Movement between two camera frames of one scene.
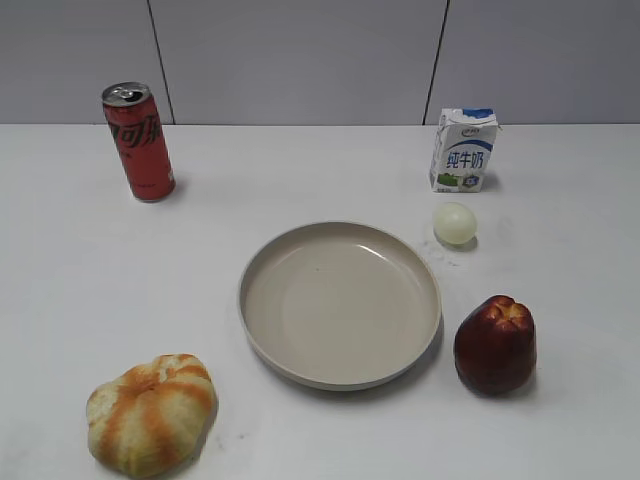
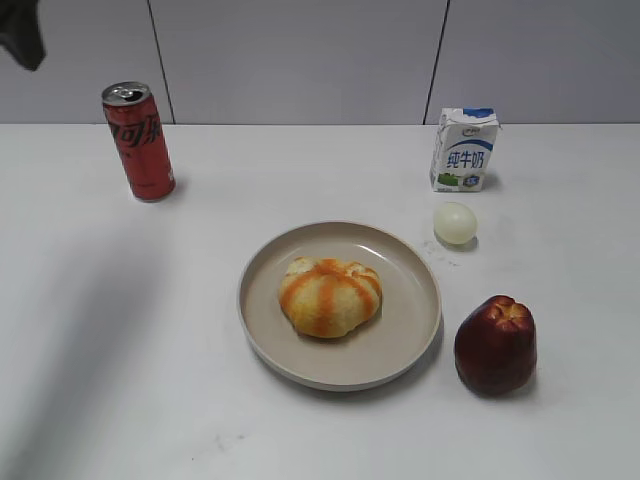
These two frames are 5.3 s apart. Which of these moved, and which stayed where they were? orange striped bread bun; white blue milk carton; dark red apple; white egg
Moved: orange striped bread bun
Stayed: white blue milk carton; white egg; dark red apple
